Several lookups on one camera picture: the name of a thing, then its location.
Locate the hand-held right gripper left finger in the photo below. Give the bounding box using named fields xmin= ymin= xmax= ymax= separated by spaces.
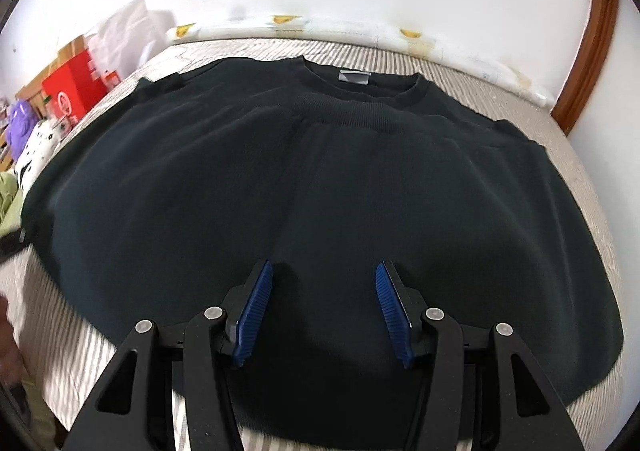
xmin=62 ymin=258 xmax=275 ymax=451

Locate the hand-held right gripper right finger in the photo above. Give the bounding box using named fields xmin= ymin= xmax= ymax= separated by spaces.
xmin=374 ymin=260 xmax=583 ymax=451

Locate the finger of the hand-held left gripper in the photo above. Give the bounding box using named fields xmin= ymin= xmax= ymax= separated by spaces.
xmin=0 ymin=228 xmax=29 ymax=258

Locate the black sweater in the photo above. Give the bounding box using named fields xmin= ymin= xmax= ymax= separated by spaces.
xmin=22 ymin=56 xmax=627 ymax=451

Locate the person's left forearm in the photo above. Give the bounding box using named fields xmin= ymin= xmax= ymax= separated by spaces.
xmin=0 ymin=298 xmax=23 ymax=382

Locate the green cloth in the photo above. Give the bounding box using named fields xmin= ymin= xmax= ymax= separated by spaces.
xmin=0 ymin=171 xmax=24 ymax=238

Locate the black spotted white plush toy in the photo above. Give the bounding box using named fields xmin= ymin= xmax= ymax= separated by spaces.
xmin=12 ymin=117 xmax=72 ymax=188

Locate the purple toy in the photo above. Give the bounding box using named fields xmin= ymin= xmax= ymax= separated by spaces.
xmin=7 ymin=98 xmax=39 ymax=158

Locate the red box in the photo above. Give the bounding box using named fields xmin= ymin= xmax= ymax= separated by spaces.
xmin=41 ymin=48 xmax=124 ymax=120

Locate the white plastic bag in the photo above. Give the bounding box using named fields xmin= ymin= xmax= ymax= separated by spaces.
xmin=84 ymin=0 xmax=179 ymax=82

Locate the white yellow printed bolster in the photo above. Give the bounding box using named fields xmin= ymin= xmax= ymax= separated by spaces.
xmin=165 ymin=12 xmax=557 ymax=108

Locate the wooden bed frame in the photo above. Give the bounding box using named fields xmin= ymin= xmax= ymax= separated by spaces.
xmin=15 ymin=33 xmax=90 ymax=104

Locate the brown wooden door frame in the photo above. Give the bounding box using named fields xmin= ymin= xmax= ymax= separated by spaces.
xmin=550 ymin=0 xmax=622 ymax=135

